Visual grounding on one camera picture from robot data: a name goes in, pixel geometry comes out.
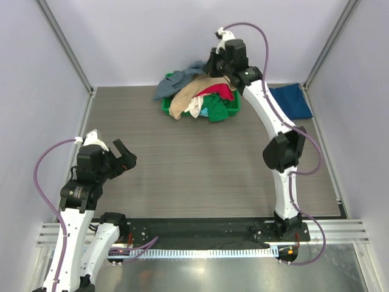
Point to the green t shirt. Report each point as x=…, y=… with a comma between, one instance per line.
x=215, y=108

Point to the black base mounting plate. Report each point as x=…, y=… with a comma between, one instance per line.
x=210, y=233

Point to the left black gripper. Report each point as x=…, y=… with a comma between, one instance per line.
x=127, y=161

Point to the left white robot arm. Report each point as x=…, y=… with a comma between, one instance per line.
x=75, y=267

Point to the green plastic bin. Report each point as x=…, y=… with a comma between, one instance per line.
x=232, y=108

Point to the folded dark blue t shirt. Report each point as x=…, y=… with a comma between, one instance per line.
x=291, y=100

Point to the white slotted cable duct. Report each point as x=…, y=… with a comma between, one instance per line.
x=196, y=254

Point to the white t shirt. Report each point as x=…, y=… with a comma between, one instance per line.
x=195, y=106

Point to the aluminium frame rail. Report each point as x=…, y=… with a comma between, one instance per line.
x=339, y=231

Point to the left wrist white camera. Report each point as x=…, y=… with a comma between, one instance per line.
x=94, y=138

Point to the red t shirt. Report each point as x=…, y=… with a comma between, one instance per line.
x=221, y=89

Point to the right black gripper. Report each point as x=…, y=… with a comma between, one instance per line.
x=213, y=57

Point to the beige t shirt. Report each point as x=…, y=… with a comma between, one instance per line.
x=182, y=99

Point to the light blue t shirt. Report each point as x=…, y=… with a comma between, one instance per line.
x=204, y=112

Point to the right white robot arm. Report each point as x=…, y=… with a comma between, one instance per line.
x=285, y=147

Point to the grey-blue t shirt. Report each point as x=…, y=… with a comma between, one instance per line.
x=173, y=83

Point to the wrist white camera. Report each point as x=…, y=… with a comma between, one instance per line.
x=94, y=138
x=223, y=36

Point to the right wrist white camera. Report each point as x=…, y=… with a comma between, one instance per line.
x=223, y=36

